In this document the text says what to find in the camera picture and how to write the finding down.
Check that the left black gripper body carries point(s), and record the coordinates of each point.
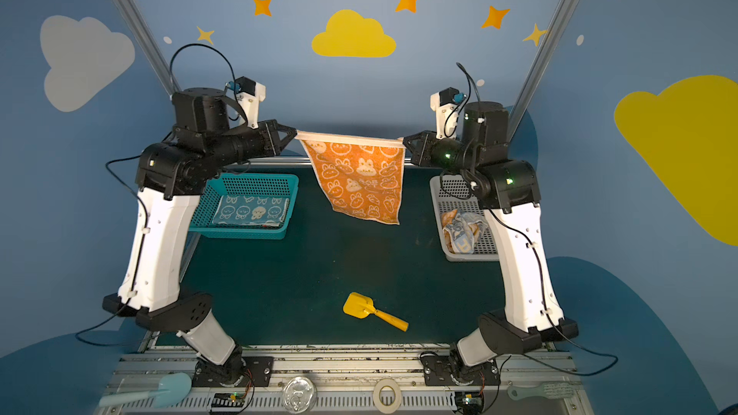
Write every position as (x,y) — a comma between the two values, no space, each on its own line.
(268,138)

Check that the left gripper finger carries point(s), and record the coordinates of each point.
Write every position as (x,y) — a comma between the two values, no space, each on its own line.
(290,146)
(285,131)

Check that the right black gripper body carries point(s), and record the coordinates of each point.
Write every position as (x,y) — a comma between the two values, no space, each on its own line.
(430,150)

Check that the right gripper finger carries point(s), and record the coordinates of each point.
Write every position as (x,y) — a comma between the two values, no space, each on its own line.
(418,138)
(410,153)

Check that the teal plastic basket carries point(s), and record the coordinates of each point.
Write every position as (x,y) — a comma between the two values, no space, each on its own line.
(275,185)

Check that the grey plastic basket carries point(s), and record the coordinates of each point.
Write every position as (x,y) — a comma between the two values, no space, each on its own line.
(451,192)

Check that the orange patterned towel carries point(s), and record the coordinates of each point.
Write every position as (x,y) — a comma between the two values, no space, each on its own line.
(361,177)

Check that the blue bunny towel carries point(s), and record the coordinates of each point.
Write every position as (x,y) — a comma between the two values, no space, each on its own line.
(251,211)

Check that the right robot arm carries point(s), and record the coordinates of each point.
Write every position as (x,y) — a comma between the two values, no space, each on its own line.
(472,142)

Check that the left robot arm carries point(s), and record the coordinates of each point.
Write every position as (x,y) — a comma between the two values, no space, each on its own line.
(213,129)

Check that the yellow toy shovel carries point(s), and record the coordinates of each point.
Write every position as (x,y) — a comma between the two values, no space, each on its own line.
(361,307)

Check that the clear round lid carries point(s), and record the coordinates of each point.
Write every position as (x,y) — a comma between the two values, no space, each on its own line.
(299,395)

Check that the right circuit board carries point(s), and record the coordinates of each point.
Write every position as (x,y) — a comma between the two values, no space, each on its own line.
(468,403)

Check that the circuit board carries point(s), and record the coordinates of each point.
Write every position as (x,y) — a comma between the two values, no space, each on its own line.
(468,403)
(228,403)

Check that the left circuit board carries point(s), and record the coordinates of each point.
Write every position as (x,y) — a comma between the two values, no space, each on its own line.
(228,403)

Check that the white tape roll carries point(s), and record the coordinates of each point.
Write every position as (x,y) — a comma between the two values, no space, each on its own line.
(387,396)

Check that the grey-green brush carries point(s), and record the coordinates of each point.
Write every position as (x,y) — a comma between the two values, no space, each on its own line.
(546,390)

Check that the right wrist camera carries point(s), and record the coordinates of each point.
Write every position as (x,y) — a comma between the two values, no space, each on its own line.
(447,105)

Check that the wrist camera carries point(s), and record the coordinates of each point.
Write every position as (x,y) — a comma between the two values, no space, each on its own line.
(447,105)
(249,95)

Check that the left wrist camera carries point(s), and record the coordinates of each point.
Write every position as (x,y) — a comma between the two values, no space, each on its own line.
(249,95)

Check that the aluminium frame right post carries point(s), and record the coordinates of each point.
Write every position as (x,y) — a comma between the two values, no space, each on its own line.
(561,17)

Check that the aluminium frame post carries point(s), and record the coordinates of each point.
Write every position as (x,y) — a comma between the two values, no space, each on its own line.
(561,17)
(144,37)

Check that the aluminium frame left post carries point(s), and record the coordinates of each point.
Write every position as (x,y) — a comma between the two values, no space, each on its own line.
(144,37)

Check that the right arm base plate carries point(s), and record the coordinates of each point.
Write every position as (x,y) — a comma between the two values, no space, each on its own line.
(449,370)

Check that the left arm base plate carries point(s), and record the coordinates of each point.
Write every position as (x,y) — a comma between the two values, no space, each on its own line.
(235,373)

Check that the aluminium front rail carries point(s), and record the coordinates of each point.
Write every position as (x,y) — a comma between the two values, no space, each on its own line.
(345,376)

